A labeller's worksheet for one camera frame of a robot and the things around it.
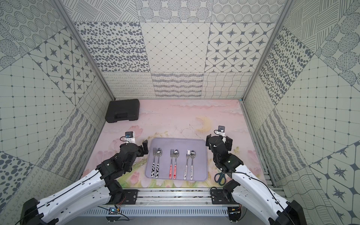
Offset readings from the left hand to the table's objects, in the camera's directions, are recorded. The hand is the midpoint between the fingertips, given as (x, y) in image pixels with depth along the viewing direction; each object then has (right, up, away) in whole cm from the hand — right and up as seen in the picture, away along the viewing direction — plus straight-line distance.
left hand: (139, 139), depth 78 cm
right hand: (+46, +1, +3) cm, 46 cm away
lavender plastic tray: (+23, -15, +10) cm, 29 cm away
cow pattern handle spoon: (+9, -11, +10) cm, 17 cm away
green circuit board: (-12, -36, -7) cm, 38 cm away
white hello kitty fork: (+28, -12, +12) cm, 33 cm away
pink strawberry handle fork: (+18, -19, +4) cm, 26 cm away
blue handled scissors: (+47, -23, +2) cm, 52 cm away
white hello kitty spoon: (+31, -12, +10) cm, 35 cm away
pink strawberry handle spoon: (+21, -11, +10) cm, 25 cm away
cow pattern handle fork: (+7, -17, +6) cm, 19 cm away
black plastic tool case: (-24, +17, +33) cm, 44 cm away
